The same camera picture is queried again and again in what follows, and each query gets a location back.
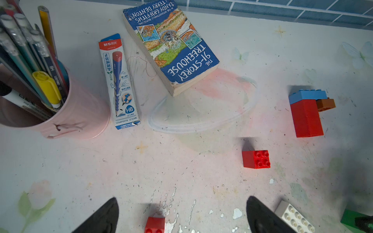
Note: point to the red base lego brick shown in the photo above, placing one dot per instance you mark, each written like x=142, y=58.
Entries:
x=308, y=127

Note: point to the black white whiteboard marker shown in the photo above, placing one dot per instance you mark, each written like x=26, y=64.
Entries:
x=16, y=98

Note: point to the white flat lego plate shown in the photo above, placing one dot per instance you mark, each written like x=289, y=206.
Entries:
x=294, y=218

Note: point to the green lego brick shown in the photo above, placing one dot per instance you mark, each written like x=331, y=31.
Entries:
x=357, y=222

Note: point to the HB pencil box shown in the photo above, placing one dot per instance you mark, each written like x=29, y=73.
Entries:
x=121, y=92

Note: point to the orange lego brick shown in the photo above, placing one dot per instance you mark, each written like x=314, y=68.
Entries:
x=325, y=104

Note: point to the yellow highlighter pen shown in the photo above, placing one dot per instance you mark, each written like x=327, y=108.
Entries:
x=49, y=88

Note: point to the bundle of pencils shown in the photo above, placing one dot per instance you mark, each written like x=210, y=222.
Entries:
x=26, y=49

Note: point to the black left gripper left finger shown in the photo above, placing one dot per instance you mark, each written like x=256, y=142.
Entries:
x=104, y=220

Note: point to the blue Treehouse paperback book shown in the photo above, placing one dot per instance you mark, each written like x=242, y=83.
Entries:
x=177, y=52

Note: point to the pink metal pencil bucket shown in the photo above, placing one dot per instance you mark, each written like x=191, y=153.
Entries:
x=83, y=116

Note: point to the light blue long lego brick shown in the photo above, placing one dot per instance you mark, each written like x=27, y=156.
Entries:
x=307, y=95

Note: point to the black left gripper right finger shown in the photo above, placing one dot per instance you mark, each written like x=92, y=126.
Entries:
x=262, y=220

